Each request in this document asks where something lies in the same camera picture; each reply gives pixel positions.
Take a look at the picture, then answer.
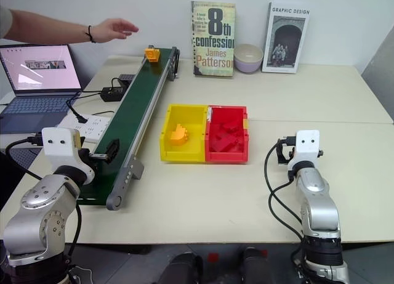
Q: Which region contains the black power adapter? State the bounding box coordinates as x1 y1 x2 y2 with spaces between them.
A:
100 77 130 103

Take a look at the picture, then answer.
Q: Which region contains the black wrist band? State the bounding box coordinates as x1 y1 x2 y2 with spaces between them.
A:
85 25 97 44

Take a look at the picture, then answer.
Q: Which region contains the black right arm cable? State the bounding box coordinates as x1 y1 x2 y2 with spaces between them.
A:
264 139 306 239

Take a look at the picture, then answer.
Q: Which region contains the dark rounded shape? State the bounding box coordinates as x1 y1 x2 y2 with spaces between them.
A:
242 246 278 284
159 252 204 284

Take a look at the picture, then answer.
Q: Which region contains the red plastic bin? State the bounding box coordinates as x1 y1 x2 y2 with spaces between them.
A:
204 105 250 166

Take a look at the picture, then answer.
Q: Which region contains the yellow plastic bin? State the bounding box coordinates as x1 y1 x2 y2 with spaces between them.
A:
159 103 208 164

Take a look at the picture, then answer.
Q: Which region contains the red plastic block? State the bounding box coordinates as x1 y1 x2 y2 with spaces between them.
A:
219 118 244 134
210 132 239 153

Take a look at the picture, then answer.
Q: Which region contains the person's bare hand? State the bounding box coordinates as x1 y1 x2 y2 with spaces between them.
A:
91 18 140 44

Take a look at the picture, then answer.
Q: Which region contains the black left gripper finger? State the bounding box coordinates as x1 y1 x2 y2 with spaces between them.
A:
105 138 121 165

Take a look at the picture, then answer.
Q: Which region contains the lilac ceramic bowl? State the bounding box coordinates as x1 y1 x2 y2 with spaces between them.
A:
233 43 264 75

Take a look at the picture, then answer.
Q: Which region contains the black plug with cable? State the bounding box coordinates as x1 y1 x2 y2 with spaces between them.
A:
65 91 104 125

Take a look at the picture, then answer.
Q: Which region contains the green conveyor belt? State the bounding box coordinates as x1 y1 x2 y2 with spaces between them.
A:
76 44 181 211

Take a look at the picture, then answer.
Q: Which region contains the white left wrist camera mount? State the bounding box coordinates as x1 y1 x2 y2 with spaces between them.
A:
41 126 82 168

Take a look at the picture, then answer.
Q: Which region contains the orange hand-shaped plastic piece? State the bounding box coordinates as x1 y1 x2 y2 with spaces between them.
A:
167 123 192 147

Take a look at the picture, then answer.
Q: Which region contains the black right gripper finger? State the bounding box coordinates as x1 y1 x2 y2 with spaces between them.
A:
276 138 289 166

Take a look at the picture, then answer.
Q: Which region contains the graphic design white book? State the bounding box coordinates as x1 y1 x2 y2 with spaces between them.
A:
261 1 311 74

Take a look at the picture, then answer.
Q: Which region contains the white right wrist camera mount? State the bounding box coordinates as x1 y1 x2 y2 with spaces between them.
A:
291 129 321 168

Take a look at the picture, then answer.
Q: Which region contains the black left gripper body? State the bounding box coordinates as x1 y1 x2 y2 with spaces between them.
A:
78 147 109 165

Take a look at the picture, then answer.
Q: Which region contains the orange plastic block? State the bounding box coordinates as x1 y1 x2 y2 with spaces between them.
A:
144 47 162 63

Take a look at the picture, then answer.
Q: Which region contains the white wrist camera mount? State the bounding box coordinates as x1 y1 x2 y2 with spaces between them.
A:
291 129 321 168
41 126 82 168

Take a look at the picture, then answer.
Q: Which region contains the white power strip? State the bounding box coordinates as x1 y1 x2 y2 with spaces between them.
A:
57 112 112 144

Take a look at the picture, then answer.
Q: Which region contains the blue open laptop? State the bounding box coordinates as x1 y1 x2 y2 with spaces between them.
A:
0 44 83 134

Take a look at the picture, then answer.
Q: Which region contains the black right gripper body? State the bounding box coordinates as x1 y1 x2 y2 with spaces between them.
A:
283 136 297 166

